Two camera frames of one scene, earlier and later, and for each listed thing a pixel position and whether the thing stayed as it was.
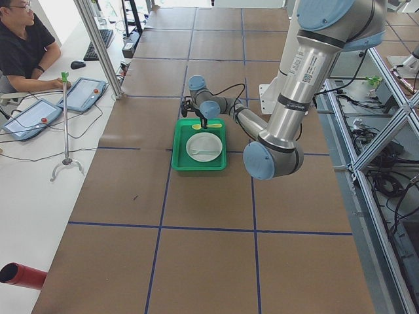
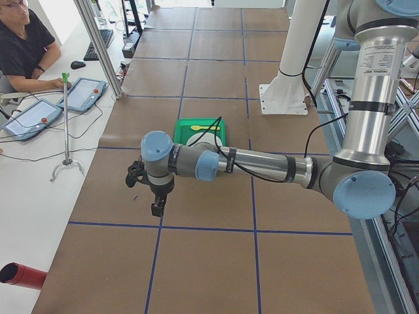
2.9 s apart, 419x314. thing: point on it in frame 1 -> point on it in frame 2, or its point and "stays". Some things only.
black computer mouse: [77, 65] stays
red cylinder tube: [19, 274] stays
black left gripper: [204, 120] -> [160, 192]
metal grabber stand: [66, 159] stays
